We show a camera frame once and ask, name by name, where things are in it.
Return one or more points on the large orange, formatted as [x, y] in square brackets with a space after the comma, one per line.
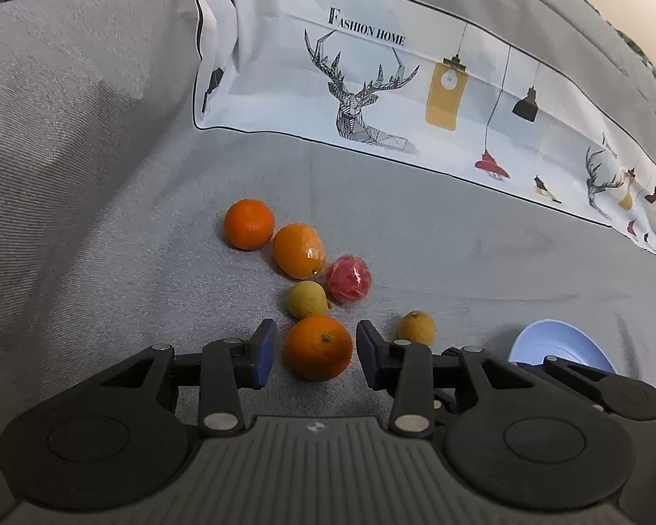
[317, 348]

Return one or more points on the yellow fruit with stem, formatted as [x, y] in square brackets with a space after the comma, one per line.
[418, 327]

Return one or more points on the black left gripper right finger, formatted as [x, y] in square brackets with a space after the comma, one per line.
[532, 464]

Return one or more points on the small yellow-green fruit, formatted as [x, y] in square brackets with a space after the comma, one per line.
[305, 299]

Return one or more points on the grey printed sofa cover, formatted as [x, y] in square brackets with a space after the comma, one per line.
[492, 161]

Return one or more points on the orange fruit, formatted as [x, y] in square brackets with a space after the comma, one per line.
[298, 250]

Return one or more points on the light blue plate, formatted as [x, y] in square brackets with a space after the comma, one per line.
[550, 337]

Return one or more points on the red wrapped fruit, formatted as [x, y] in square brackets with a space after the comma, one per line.
[348, 279]

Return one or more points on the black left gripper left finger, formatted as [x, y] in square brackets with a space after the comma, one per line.
[130, 430]

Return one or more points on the small orange mandarin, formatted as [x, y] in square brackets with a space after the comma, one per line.
[249, 224]

